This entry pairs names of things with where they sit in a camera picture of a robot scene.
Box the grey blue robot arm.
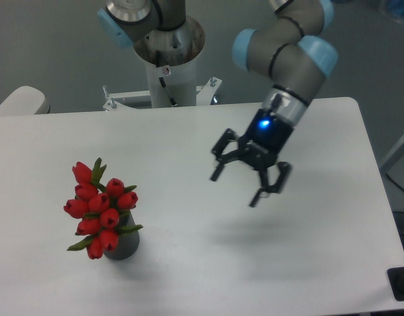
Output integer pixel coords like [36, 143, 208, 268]
[98, 1, 338, 206]

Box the red tulip bouquet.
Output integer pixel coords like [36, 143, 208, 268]
[63, 158, 143, 259]

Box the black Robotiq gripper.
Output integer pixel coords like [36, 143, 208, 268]
[209, 108, 294, 208]

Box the black device at table edge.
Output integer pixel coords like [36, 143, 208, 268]
[387, 267, 404, 302]

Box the white chair armrest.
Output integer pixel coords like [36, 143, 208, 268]
[0, 86, 51, 117]

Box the clear container with blue items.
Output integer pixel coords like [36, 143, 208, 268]
[378, 0, 404, 23]

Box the white metal base frame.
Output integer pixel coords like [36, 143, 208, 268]
[102, 76, 223, 111]

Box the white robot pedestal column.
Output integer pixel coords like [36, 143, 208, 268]
[132, 15, 206, 108]

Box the dark grey ribbed vase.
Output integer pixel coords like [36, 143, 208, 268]
[103, 230, 140, 261]

